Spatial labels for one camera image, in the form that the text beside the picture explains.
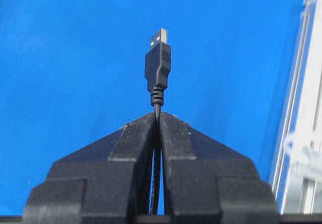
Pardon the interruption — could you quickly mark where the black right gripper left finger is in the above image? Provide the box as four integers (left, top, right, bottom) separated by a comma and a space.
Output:
23, 113, 155, 223

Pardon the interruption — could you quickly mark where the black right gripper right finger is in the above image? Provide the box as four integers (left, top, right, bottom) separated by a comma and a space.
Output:
160, 112, 278, 223

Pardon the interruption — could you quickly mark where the black USB cable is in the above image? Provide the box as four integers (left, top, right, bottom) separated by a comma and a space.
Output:
144, 28, 172, 216

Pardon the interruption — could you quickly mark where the blue table cloth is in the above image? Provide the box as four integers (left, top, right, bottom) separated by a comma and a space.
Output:
1, 0, 303, 215

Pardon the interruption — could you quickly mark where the silver aluminium extrusion frame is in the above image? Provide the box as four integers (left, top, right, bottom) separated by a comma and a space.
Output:
269, 0, 321, 214

